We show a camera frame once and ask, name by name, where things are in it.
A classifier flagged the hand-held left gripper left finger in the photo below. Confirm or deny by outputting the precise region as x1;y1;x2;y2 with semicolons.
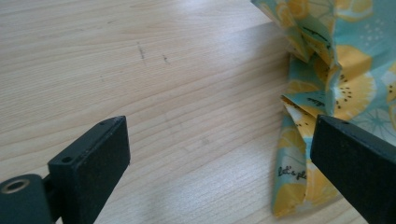
47;115;132;224

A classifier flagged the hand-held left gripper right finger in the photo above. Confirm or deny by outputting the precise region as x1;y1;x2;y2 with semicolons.
309;114;396;224

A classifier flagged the teal yellow lemon print cloth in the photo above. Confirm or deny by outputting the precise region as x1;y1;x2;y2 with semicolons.
250;0;396;218

